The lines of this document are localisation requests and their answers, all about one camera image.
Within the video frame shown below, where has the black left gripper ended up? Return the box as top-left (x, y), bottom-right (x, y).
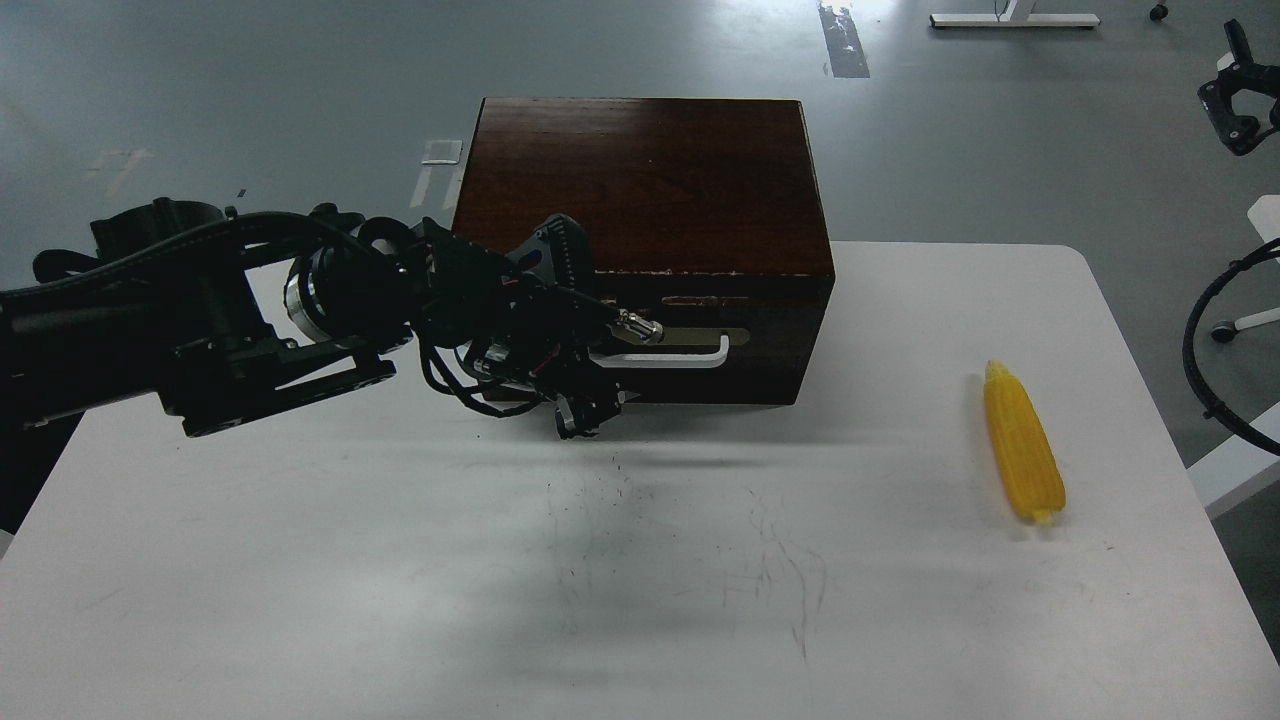
top-left (399, 213), bottom-right (666, 439)

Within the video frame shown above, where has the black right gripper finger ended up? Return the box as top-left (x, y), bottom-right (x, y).
top-left (1198, 19), bottom-right (1280, 158)

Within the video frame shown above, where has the wooden drawer with white handle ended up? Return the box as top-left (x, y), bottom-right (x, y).
top-left (590, 297), bottom-right (827, 406)

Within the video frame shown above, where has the yellow corn cob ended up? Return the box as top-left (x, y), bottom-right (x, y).
top-left (983, 360), bottom-right (1068, 527)

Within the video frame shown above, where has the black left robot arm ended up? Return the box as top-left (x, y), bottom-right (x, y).
top-left (3, 199), bottom-right (666, 534)

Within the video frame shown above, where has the dark wooden drawer box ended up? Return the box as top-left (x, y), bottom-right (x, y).
top-left (442, 97), bottom-right (836, 406)

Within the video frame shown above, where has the white desk leg base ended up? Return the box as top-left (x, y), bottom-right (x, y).
top-left (928, 1), bottom-right (1101, 29)

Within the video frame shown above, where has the white chair base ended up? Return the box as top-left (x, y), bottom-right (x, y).
top-left (1210, 307), bottom-right (1280, 345)

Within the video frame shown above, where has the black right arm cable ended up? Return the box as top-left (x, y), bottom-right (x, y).
top-left (1181, 238), bottom-right (1280, 457)

